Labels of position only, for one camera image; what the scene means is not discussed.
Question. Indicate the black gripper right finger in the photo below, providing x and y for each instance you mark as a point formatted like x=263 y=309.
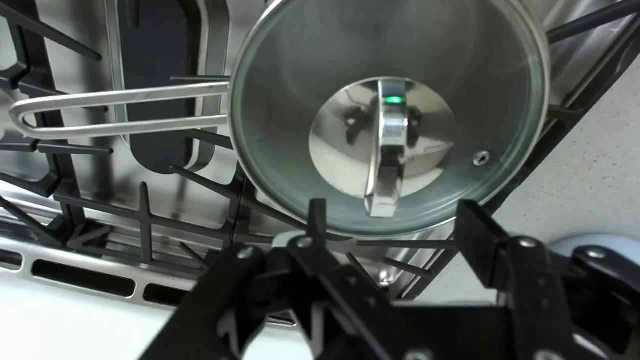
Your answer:
x=533 y=300

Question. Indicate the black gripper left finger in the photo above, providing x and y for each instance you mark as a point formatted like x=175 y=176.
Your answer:
x=221 y=307

